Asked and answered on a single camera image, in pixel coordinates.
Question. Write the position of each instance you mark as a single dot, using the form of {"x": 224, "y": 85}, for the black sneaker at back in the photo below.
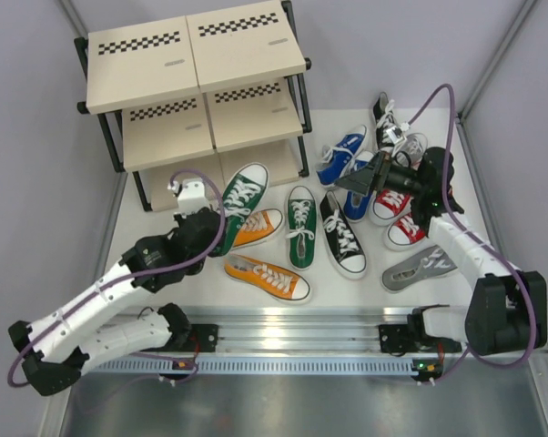
{"x": 383, "y": 115}

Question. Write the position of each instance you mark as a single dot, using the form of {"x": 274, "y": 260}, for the red sneaker lower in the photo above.
{"x": 404, "y": 234}

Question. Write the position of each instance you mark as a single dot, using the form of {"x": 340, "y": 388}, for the orange sneaker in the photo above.
{"x": 282, "y": 284}
{"x": 259, "y": 228}

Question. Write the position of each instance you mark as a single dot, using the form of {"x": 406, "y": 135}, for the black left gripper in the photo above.
{"x": 179, "y": 218}

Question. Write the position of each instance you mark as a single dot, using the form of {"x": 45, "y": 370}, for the red sneaker upper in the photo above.
{"x": 388, "y": 206}

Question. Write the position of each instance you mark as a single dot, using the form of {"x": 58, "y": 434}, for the grey sneaker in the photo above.
{"x": 409, "y": 153}
{"x": 429, "y": 263}

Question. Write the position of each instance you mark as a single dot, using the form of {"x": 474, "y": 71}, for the beige black shoe shelf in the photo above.
{"x": 210, "y": 91}

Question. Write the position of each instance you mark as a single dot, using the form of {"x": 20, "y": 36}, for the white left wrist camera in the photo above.
{"x": 190, "y": 195}

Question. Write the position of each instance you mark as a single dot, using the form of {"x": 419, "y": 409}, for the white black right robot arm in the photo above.
{"x": 508, "y": 307}

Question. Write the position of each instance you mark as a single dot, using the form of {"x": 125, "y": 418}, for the grey slotted cable duct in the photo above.
{"x": 321, "y": 366}

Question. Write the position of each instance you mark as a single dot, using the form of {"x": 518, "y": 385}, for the grey sneaker at back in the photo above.
{"x": 409, "y": 153}

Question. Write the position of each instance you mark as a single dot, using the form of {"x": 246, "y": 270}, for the red sneaker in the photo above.
{"x": 388, "y": 206}
{"x": 404, "y": 234}

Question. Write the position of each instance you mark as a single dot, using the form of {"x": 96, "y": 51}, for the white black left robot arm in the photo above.
{"x": 141, "y": 272}

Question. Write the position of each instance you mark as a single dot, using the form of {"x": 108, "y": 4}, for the aluminium mounting rail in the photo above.
{"x": 301, "y": 330}

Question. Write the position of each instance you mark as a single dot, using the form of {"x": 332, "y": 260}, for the black sneaker in middle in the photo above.
{"x": 343, "y": 246}

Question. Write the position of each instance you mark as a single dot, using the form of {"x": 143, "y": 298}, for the blue sneaker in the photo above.
{"x": 335, "y": 161}
{"x": 356, "y": 205}

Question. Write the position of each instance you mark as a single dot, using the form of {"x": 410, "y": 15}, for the green sneaker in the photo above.
{"x": 241, "y": 197}
{"x": 302, "y": 227}

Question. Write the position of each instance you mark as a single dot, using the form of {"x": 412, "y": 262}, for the blue sneaker lower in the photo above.
{"x": 356, "y": 205}

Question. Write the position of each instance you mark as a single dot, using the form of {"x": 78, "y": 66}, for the blue sneaker upper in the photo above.
{"x": 335, "y": 161}

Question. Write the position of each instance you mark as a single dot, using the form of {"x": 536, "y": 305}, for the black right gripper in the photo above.
{"x": 370, "y": 177}

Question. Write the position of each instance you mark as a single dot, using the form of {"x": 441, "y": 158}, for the grey sneaker in front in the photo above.
{"x": 429, "y": 263}

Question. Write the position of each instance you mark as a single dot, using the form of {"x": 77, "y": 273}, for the black sneaker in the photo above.
{"x": 383, "y": 115}
{"x": 343, "y": 246}

